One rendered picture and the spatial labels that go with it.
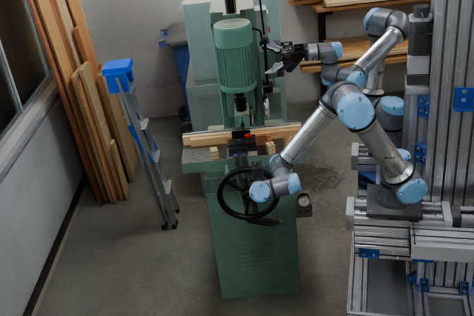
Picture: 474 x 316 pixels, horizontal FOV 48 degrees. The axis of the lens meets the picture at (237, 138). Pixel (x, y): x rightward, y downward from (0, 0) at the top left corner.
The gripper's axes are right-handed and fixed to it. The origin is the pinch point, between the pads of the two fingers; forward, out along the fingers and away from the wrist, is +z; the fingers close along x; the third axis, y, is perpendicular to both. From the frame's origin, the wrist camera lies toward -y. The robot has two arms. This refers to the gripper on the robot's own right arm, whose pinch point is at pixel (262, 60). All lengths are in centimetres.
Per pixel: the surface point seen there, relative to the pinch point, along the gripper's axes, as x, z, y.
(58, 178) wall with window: -8, 144, -127
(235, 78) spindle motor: 5.4, 13.2, -4.4
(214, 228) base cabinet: 56, 32, -64
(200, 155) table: 28, 34, -34
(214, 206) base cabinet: 48, 30, -52
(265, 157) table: 33.8, 2.8, -31.6
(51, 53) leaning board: -71, 132, -69
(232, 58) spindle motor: -0.3, 13.5, 3.0
